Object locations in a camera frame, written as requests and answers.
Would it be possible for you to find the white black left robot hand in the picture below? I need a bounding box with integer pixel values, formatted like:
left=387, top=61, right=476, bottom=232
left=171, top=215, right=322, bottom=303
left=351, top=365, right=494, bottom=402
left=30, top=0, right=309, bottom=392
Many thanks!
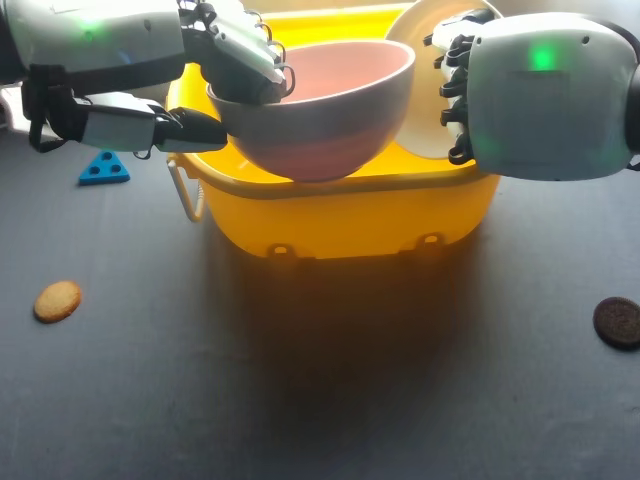
left=4, top=0, right=297, bottom=155

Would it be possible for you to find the dark chocolate sandwich cookie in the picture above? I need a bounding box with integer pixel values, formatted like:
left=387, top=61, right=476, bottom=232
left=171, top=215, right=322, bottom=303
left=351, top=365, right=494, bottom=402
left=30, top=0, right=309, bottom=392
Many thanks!
left=592, top=296, right=640, bottom=351

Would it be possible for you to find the grey table cloth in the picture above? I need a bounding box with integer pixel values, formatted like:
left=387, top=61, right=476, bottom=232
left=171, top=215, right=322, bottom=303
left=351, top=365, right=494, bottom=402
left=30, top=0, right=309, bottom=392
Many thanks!
left=0, top=82, right=640, bottom=480

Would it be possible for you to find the large pink bowl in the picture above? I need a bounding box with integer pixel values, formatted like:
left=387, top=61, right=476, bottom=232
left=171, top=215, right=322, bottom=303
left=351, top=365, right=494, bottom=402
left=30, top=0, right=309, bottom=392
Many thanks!
left=205, top=39, right=416, bottom=184

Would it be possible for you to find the yellow plastic tub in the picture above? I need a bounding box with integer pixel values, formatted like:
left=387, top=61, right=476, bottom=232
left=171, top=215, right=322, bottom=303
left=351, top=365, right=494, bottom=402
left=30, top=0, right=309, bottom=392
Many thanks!
left=166, top=2, right=502, bottom=261

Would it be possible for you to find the tan round cookie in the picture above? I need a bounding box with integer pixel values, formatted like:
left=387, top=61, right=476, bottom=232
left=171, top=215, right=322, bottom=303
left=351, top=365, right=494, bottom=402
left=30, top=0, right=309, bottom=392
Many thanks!
left=33, top=279, right=83, bottom=325

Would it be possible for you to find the blue triangle block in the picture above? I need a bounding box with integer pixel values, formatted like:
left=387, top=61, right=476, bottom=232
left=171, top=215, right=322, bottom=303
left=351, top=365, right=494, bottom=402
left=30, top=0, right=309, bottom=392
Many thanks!
left=78, top=149, right=132, bottom=187

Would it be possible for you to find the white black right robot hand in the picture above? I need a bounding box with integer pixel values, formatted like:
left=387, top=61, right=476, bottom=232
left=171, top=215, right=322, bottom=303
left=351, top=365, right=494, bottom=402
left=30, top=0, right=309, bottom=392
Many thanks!
left=423, top=8, right=640, bottom=182

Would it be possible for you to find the small white bowl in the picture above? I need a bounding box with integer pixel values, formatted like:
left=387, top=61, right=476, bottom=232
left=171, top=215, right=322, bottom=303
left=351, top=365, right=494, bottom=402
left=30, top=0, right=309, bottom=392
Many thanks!
left=383, top=0, right=504, bottom=161

